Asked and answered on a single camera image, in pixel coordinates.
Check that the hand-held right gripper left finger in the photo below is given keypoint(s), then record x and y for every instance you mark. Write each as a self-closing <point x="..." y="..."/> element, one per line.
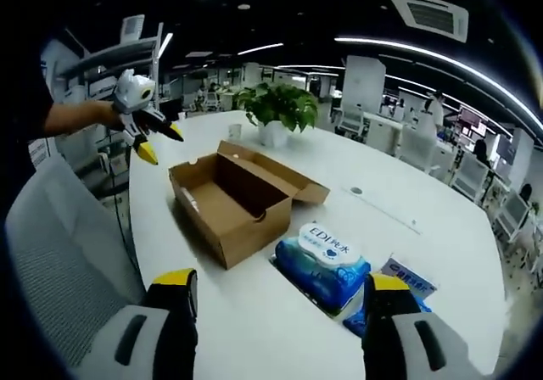
<point x="174" y="325"/>

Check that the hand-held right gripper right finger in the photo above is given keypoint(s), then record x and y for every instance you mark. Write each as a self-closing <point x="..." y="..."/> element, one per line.
<point x="382" y="333"/>

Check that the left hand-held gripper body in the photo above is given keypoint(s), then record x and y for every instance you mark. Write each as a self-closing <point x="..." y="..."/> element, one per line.
<point x="131" y="93"/>

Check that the blue white soft pack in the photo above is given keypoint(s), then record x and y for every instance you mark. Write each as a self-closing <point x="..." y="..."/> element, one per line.
<point x="407" y="274"/>

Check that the blue white wet wipes pack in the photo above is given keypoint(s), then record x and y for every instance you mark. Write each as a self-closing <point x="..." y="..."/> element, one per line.
<point x="322" y="265"/>

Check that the brown cardboard shoe box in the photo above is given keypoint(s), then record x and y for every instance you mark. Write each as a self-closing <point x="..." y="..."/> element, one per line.
<point x="237" y="231"/>

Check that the white metal shelf rack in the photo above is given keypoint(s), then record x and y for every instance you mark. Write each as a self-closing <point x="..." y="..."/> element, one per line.
<point x="106" y="57"/>

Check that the white paper cup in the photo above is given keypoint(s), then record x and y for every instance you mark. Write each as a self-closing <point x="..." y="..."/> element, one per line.
<point x="235" y="132"/>

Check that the green potted plant white pot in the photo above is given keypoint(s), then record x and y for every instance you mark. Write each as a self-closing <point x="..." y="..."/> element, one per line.
<point x="280" y="104"/>

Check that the grey mesh office chair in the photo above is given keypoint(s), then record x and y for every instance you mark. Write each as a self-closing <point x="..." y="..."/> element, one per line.
<point x="63" y="261"/>

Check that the white office chair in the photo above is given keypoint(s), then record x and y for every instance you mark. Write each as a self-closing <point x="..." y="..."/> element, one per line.
<point x="468" y="176"/>
<point x="352" y="119"/>
<point x="511" y="214"/>

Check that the ceiling air vent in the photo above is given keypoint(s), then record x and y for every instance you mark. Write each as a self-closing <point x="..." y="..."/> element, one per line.
<point x="428" y="15"/>

